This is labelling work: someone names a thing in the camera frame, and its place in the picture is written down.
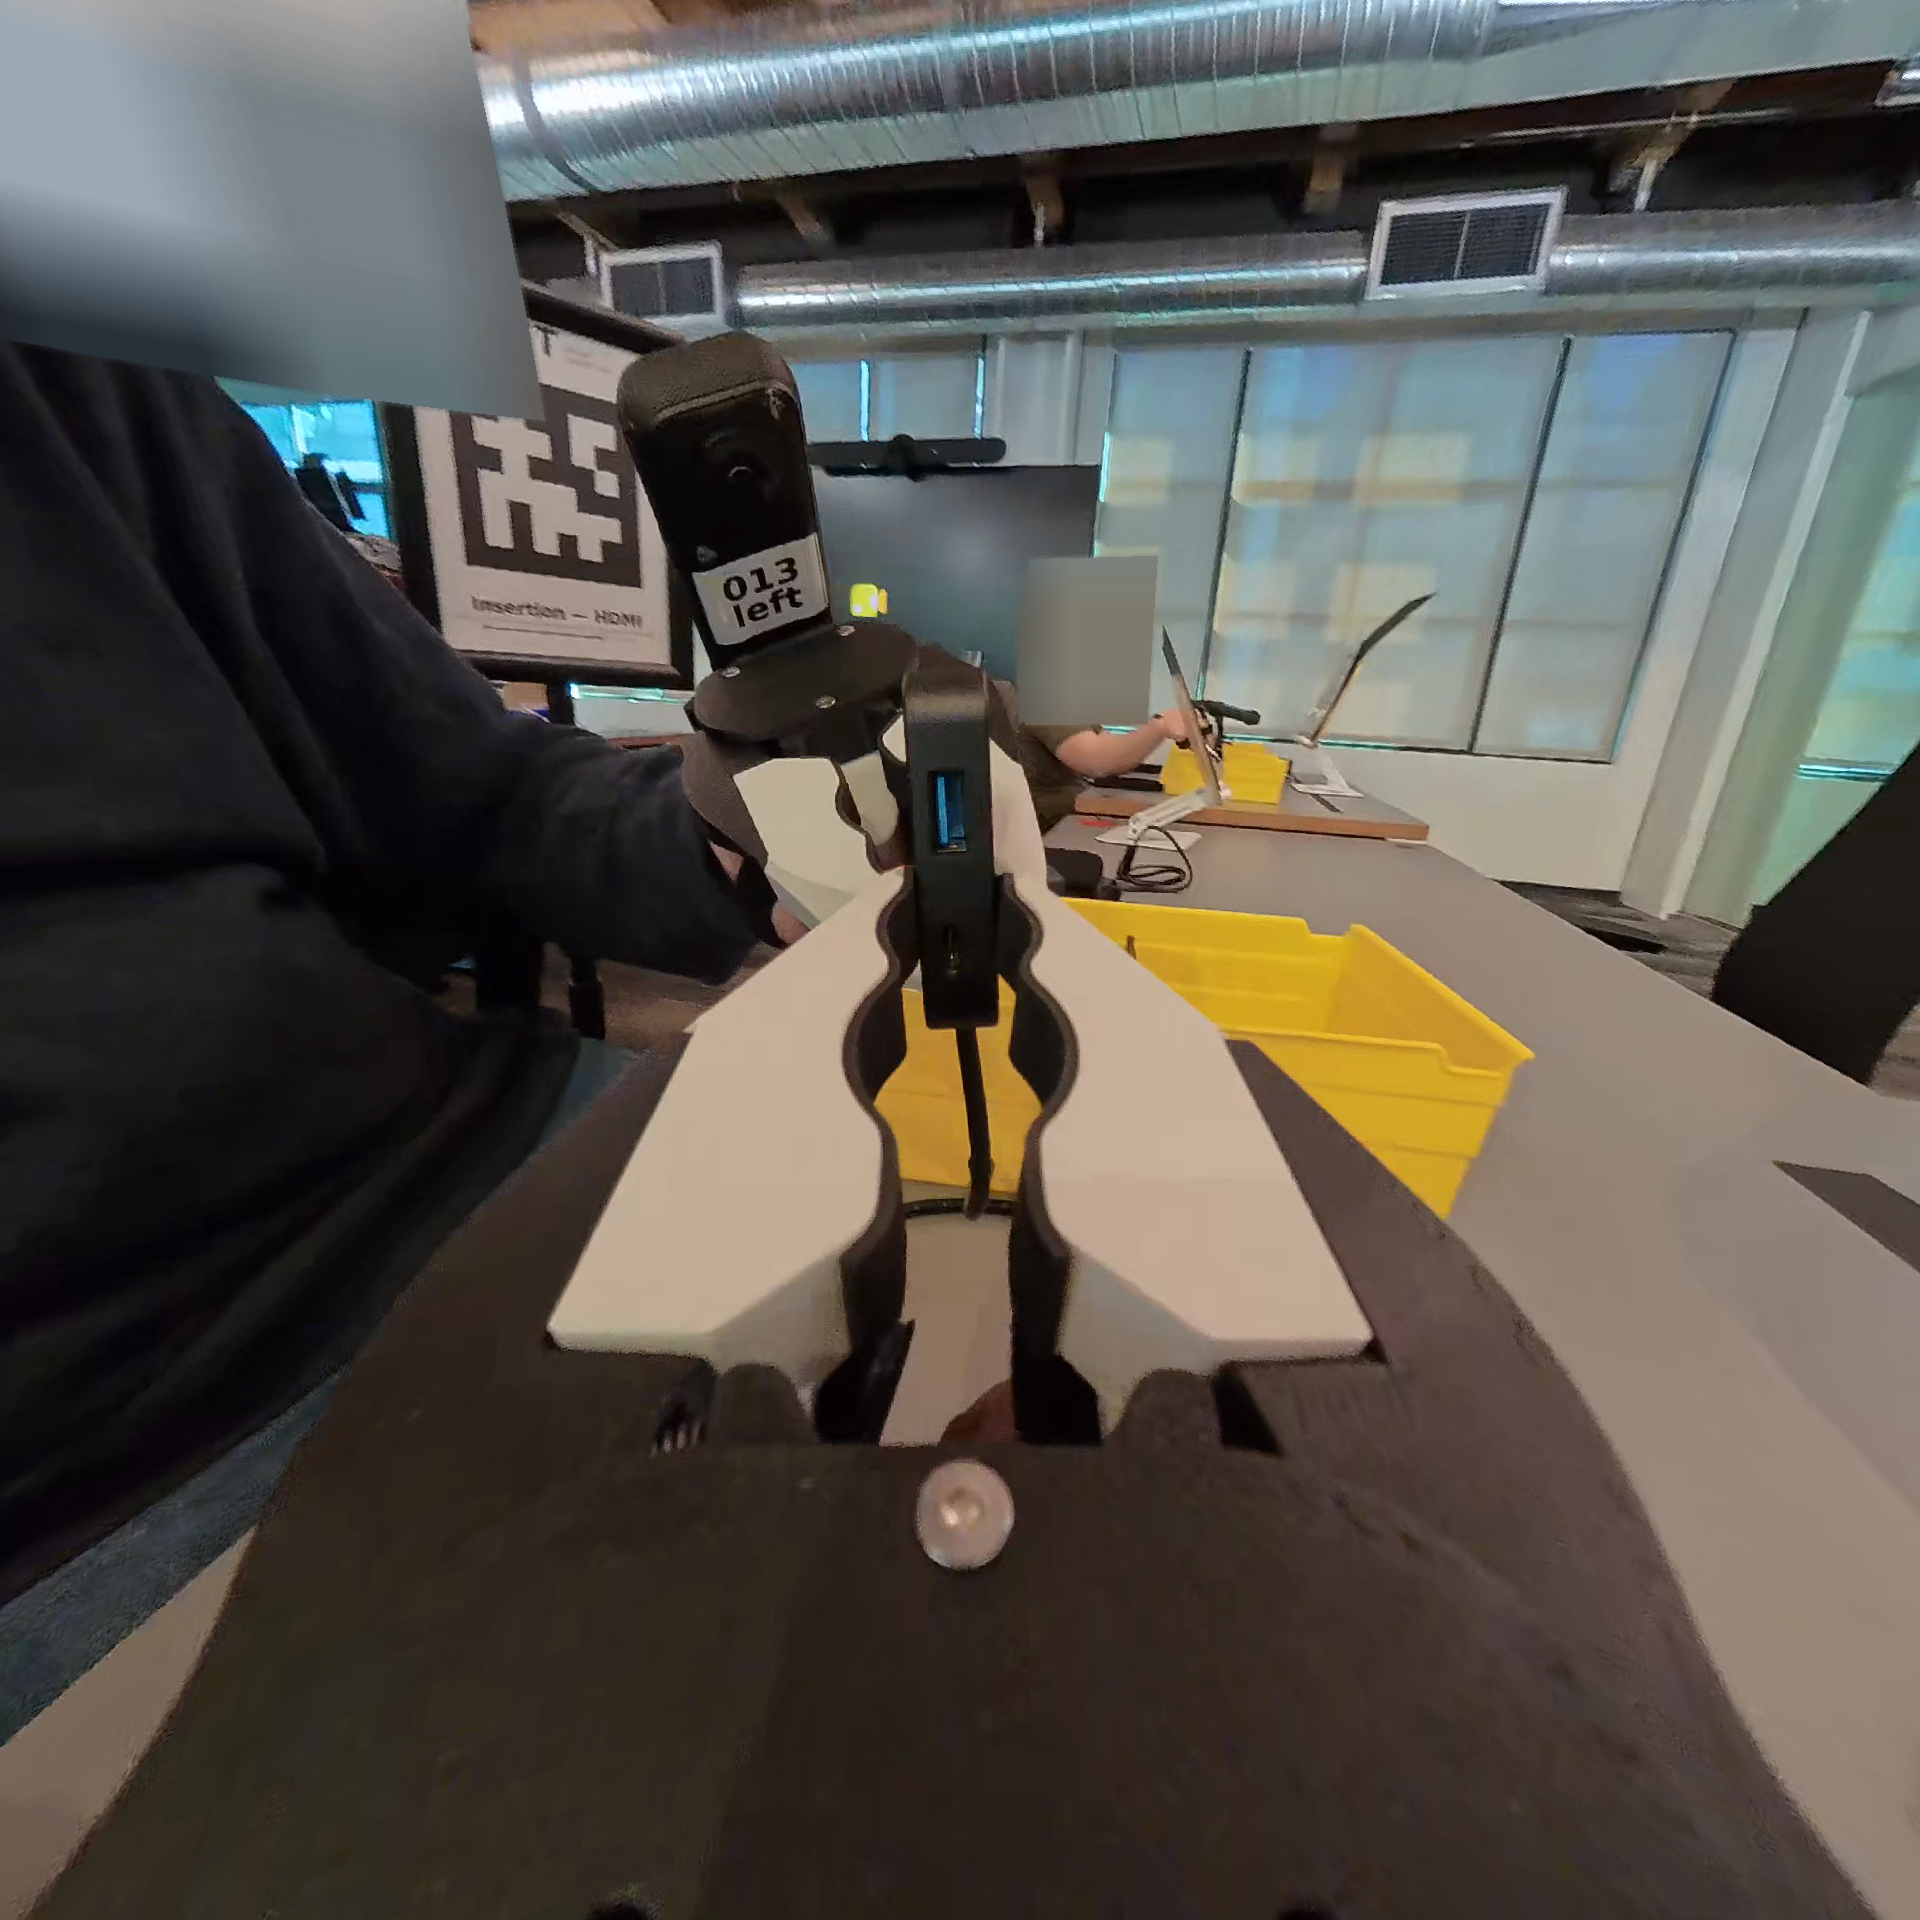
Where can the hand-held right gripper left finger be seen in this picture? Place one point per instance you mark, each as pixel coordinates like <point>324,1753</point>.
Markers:
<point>705,1184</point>

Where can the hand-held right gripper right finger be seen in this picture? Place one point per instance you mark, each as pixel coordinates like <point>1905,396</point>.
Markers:
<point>1201,1184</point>

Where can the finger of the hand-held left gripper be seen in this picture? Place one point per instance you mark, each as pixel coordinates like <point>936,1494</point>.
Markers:
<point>810,838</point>
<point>1018,825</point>

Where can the black USB hub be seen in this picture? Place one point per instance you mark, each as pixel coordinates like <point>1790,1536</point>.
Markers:
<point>949,884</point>

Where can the yellow plastic bin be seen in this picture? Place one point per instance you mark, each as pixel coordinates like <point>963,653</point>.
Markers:
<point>1348,1050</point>

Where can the person's left forearm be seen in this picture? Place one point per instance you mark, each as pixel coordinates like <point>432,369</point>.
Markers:
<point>523,809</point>

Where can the person's left hand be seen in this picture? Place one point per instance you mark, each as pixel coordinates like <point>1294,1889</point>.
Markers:
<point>720,862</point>

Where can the black webcam bar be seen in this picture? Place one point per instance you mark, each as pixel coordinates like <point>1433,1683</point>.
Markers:
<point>907,454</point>

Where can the white vent grille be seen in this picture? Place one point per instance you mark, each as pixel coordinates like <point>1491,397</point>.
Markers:
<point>662,284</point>
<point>1462,242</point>

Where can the framed paper sign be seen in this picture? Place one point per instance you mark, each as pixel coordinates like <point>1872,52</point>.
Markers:
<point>523,493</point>

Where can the background wooden stand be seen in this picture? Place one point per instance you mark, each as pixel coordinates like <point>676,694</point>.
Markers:
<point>1201,721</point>
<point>1372,644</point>

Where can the small background yellow bin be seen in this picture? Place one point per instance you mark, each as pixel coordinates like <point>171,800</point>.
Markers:
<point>1253,772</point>

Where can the background desk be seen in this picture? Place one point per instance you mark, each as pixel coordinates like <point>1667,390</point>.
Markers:
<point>1348,818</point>

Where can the person's dark hoodie torso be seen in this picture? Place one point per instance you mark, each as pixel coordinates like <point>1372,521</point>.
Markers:
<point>181,1050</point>

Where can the black wall screen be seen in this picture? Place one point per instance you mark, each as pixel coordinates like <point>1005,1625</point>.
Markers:
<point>960,569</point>

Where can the silver air duct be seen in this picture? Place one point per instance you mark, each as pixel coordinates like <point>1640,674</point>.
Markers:
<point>1050,76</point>
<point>1050,284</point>

